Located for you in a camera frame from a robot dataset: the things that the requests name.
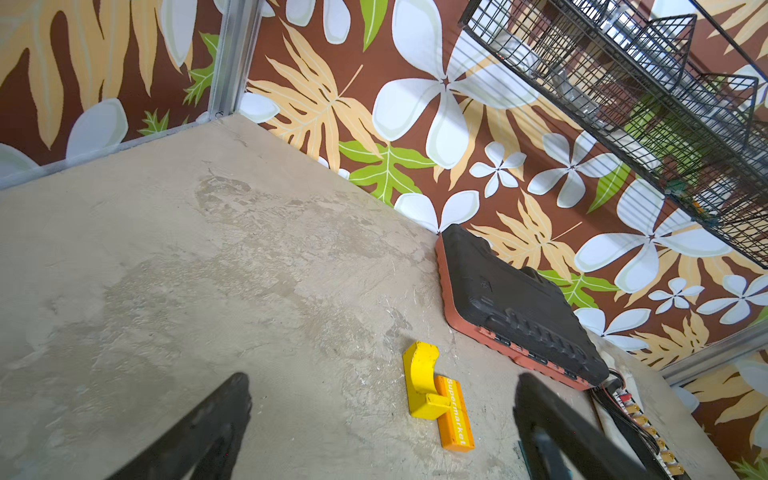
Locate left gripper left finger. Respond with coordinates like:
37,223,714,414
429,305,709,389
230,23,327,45
111,372,252,479

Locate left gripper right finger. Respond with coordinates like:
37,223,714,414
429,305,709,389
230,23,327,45
513,373,660,479

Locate orange cylinder block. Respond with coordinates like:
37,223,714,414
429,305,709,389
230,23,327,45
436,375,475,452

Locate yellow arch block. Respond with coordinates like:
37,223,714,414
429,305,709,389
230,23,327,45
403,341,450,421

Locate black battery holder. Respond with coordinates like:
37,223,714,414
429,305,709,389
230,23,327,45
588,369,690,480

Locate black tool case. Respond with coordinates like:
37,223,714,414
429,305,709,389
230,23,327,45
436,225,609,391

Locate black wire basket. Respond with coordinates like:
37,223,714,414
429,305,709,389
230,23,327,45
460,1,767,265

